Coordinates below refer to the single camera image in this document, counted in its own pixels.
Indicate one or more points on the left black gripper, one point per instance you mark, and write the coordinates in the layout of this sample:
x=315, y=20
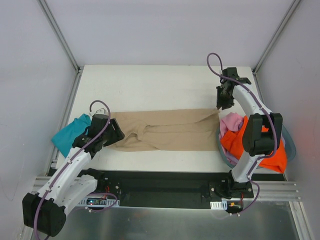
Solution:
x=116, y=130

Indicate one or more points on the white cable duct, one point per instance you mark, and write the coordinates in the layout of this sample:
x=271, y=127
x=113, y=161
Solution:
x=219, y=205
x=95, y=202

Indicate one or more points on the translucent blue laundry basket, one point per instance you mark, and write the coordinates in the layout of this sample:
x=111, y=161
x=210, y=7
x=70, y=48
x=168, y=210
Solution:
x=288, y=146

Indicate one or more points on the folded teal t shirt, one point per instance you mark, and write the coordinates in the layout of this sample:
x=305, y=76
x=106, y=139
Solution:
x=64, y=138

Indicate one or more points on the aluminium front rail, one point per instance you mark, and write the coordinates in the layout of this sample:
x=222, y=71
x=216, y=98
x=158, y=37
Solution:
x=279, y=191

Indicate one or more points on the left white cable duct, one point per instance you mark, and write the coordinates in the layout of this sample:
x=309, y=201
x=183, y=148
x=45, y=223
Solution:
x=95, y=202

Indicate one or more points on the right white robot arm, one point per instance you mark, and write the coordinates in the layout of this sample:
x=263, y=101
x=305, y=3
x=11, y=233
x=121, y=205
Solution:
x=262, y=134

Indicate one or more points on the lavender t shirt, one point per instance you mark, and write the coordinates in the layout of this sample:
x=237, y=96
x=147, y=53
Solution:
x=279, y=155

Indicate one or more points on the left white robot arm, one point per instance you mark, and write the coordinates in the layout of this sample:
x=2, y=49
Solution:
x=46, y=210

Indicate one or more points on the aluminium frame post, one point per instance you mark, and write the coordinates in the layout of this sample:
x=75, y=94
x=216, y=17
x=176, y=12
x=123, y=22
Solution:
x=59, y=34
x=277, y=34

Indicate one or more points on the left aluminium frame post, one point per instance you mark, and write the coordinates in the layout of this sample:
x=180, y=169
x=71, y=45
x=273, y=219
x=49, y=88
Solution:
x=59, y=34

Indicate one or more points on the right aluminium frame post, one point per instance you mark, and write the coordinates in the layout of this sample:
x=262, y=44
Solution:
x=277, y=34

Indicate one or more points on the orange t shirt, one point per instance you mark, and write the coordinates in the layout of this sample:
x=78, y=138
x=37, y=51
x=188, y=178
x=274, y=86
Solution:
x=232, y=128

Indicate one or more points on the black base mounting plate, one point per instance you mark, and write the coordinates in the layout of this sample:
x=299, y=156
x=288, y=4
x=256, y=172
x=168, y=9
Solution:
x=173, y=190

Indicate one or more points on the beige t shirt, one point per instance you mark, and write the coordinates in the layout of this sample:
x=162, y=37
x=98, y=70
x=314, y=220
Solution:
x=168, y=130

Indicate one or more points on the pink t shirt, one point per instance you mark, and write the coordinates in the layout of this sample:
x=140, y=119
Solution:
x=230, y=125

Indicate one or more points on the right white cable duct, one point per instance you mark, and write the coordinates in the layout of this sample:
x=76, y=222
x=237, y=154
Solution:
x=219, y=205

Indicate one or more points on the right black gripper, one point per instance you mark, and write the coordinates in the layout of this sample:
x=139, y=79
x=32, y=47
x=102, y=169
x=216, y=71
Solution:
x=225, y=95

